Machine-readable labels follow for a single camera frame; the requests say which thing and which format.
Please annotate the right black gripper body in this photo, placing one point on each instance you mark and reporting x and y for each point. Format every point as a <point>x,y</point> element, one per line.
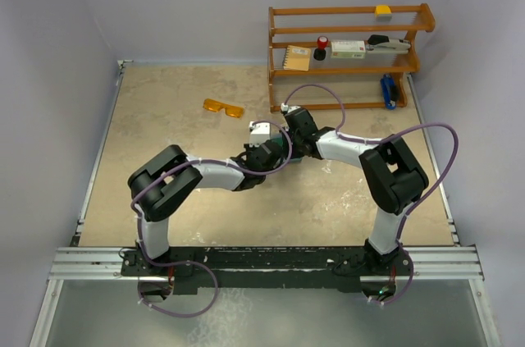
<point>295,139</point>

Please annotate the blue black scissors tool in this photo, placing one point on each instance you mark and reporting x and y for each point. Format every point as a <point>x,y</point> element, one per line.
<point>390,92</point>

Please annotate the yellow grey sponge block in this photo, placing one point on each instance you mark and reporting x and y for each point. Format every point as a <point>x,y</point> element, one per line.
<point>382,13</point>

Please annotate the black white stapler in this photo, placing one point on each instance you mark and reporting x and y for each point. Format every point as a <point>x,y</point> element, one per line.
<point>383,44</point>

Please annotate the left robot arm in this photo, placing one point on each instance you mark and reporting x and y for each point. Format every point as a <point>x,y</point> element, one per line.
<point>161,185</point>

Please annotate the red black stamp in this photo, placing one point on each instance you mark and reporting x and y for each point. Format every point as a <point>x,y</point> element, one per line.
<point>320,51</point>

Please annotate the white red box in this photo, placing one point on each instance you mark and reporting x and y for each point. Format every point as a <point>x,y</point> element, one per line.
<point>348,49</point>

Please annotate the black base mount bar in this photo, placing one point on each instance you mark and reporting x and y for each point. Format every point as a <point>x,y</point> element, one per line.
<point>347,269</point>

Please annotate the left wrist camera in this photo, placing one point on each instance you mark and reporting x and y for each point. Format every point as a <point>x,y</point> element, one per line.
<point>259,133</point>

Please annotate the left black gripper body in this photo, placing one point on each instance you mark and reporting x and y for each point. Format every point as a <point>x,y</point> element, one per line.
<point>248,150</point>

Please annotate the grey glasses case green lining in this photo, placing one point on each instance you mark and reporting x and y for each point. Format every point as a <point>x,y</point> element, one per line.
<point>281,140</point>

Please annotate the orange sunglasses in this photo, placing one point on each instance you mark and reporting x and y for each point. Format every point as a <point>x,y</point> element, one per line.
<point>212,105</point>

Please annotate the spiral brown notebook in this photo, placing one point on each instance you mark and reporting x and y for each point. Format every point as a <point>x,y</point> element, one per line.
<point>296,58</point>

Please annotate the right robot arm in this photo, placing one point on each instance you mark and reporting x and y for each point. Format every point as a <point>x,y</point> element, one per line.
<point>394,176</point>

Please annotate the wooden shelf rack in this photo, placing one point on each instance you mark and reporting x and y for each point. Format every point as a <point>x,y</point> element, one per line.
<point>357,81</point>

